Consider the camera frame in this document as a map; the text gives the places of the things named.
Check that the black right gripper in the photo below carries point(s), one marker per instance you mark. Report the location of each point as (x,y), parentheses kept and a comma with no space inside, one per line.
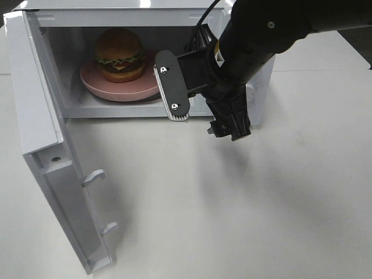
(228,68)

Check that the white timer knob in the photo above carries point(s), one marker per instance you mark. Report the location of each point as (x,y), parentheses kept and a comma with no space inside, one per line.
(250,91)

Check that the pink round plate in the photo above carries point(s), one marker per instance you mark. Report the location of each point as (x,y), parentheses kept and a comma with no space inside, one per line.
(141,89)

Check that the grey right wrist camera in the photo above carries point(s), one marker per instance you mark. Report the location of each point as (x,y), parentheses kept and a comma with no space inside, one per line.
(179,102)

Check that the white microwave door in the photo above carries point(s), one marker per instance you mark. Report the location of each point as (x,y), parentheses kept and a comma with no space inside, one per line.
(46,144)

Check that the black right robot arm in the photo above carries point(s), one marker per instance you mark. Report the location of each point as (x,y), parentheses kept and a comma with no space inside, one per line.
(255,32)

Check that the toy hamburger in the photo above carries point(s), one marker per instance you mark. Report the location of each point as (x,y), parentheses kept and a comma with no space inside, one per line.
(120,55)

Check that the glass microwave turntable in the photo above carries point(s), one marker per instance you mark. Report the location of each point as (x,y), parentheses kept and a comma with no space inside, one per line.
(151,100)

